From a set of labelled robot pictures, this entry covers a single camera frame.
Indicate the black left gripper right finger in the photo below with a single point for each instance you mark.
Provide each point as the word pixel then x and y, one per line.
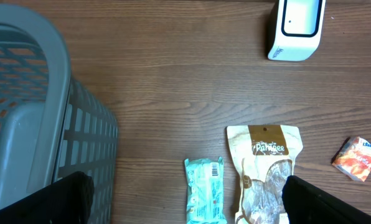
pixel 306 204

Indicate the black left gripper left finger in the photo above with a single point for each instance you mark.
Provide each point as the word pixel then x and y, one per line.
pixel 68 200

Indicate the beige snack pouch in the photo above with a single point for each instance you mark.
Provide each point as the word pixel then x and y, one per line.
pixel 264 157

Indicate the orange snack packet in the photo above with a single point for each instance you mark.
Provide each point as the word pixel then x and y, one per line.
pixel 354 159

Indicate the teal packet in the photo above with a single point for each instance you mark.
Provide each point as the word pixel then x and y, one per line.
pixel 205 191

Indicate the white barcode scanner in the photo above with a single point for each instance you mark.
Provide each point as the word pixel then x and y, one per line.
pixel 293 31

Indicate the grey plastic mesh basket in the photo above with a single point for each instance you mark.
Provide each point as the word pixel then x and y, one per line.
pixel 50 125

